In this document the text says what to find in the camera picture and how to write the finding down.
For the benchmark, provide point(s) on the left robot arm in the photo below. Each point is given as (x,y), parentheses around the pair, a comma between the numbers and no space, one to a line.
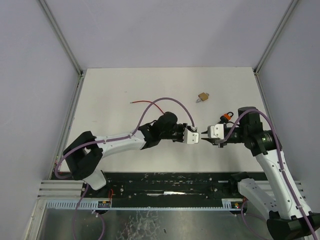
(83,155)

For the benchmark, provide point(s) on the white slotted cable duct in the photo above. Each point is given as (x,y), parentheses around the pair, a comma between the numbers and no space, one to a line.
(85,204)

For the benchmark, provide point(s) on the brass padlock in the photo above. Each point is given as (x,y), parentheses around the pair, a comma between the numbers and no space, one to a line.
(202,97)

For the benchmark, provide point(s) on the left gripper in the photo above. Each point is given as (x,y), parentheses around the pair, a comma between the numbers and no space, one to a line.
(180,133)

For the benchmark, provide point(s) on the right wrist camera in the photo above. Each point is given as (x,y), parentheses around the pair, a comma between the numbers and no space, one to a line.
(216,131)

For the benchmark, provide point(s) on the orange black padlock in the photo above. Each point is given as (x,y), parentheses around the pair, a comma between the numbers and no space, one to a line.
(225,118)

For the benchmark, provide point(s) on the red cable padlock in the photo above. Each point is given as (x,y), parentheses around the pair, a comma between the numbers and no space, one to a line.
(149,102)

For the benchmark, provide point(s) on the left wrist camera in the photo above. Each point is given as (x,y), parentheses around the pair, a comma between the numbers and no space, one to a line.
(191,135)

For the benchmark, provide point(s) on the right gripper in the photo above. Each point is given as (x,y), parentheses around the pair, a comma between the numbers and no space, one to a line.
(218,142)

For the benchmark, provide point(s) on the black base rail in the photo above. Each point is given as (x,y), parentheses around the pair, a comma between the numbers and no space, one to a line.
(166,190)

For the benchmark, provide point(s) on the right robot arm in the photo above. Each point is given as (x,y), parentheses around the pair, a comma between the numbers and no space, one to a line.
(287,215)

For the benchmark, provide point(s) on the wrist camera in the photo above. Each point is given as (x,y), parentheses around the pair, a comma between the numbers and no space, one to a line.
(191,135)
(216,131)

